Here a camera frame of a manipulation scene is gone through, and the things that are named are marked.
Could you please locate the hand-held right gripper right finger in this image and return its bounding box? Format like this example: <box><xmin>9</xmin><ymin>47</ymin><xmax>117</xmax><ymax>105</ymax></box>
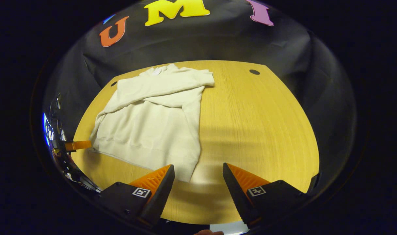
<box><xmin>222</xmin><ymin>163</ymin><xmax>311</xmax><ymax>229</ymax></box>

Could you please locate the black backdrop cloth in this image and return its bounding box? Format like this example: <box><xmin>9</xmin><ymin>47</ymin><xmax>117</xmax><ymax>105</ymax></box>
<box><xmin>42</xmin><ymin>0</ymin><xmax>357</xmax><ymax>196</ymax></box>

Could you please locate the computer monitor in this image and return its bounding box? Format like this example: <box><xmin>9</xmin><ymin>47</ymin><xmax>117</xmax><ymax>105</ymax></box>
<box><xmin>42</xmin><ymin>113</ymin><xmax>55</xmax><ymax>147</ymax></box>

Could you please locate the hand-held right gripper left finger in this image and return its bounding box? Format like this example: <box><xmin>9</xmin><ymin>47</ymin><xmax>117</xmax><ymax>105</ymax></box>
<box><xmin>94</xmin><ymin>164</ymin><xmax>175</xmax><ymax>229</ymax></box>

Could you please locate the cream sweatshirt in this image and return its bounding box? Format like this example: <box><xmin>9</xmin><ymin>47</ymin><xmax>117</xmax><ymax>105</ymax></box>
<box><xmin>88</xmin><ymin>64</ymin><xmax>215</xmax><ymax>182</ymax></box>

